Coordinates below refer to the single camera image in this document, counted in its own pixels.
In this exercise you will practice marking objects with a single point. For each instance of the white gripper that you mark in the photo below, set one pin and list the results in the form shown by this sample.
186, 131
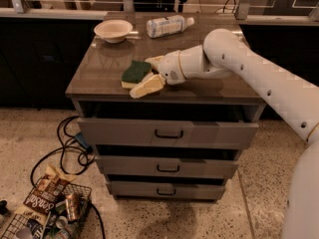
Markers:
169, 68

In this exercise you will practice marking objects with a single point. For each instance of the green and yellow sponge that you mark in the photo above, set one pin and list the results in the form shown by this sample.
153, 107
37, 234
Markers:
135, 73

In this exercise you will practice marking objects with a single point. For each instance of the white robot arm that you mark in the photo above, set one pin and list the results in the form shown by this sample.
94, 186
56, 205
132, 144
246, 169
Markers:
293, 98

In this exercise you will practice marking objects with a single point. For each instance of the white paper bowl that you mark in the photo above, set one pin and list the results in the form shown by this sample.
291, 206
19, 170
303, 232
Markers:
113, 31

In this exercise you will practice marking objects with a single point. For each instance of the white plastic bottle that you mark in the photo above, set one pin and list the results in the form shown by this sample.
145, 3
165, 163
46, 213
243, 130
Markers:
168, 25

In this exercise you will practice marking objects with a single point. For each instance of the grey drawer cabinet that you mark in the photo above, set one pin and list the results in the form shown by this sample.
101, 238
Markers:
96, 92

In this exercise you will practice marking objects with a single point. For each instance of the metal railing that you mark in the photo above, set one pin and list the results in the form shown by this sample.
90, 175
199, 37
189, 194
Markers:
282, 12

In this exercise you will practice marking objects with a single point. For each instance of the copper drink can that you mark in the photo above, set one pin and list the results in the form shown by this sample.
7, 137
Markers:
73, 206

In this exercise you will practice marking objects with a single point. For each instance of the brown snack bag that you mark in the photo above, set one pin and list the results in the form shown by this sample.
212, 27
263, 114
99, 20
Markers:
42, 199

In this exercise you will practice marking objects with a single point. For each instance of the black wire basket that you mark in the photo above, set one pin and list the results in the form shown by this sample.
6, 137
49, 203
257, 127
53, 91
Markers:
65, 220

